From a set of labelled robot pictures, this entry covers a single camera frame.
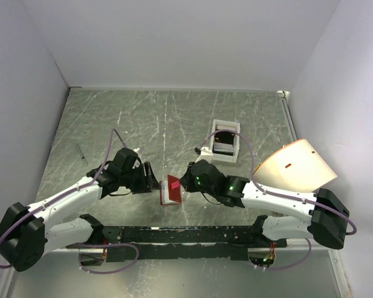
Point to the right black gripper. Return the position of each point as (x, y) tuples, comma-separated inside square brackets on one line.
[(186, 180)]

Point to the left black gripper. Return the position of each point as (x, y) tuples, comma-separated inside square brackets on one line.
[(147, 182)]

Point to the small grey metal rod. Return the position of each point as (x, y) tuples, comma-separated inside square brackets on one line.
[(81, 154)]

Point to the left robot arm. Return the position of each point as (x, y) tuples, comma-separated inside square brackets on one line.
[(27, 232)]

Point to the white plastic card tray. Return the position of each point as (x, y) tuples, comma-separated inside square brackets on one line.
[(222, 157)]

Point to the red leather card holder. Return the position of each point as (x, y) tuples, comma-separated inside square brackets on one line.
[(170, 191)]

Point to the white orange lamp shade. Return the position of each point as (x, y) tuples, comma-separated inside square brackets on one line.
[(296, 167)]

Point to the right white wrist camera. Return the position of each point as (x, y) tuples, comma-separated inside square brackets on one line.
[(204, 153)]

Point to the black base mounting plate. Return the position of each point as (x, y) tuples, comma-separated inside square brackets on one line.
[(170, 243)]

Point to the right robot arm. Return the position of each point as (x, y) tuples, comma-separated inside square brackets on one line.
[(314, 215)]

